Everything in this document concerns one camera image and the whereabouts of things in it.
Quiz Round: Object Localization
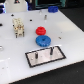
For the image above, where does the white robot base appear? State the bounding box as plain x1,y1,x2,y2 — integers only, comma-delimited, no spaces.
5,0,27,13

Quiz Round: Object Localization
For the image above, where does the peg base plate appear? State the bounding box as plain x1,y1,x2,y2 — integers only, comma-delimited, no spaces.
26,46,66,67

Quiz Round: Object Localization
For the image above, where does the blue object at back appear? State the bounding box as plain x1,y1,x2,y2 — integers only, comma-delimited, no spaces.
48,6,58,13

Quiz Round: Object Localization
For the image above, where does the large blue gear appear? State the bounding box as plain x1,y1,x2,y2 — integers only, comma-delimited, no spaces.
36,35,51,47

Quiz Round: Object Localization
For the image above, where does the small red gear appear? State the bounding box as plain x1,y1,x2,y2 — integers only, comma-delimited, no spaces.
36,26,46,35

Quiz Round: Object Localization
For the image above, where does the right metal peg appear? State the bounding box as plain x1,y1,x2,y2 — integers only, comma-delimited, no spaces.
50,47,54,55

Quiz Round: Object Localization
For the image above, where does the beige connector block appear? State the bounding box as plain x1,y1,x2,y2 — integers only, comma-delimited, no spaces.
13,18,24,36

